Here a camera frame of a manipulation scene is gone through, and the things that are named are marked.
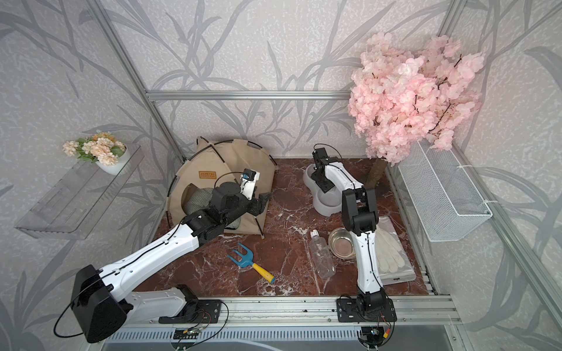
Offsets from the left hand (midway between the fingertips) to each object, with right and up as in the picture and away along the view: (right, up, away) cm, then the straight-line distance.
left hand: (265, 191), depth 76 cm
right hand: (+21, +3, +30) cm, 37 cm away
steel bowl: (+30, -22, +12) cm, 39 cm away
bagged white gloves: (+50, -28, +8) cm, 58 cm away
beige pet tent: (-20, +10, +2) cm, 22 cm away
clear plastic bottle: (+21, -26, +10) cm, 35 cm away
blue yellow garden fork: (-8, -28, +9) cm, 30 cm away
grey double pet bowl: (+24, -7, +21) cm, 33 cm away
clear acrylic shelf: (-57, -3, -8) cm, 58 cm away
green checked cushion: (-35, -5, +22) cm, 42 cm away
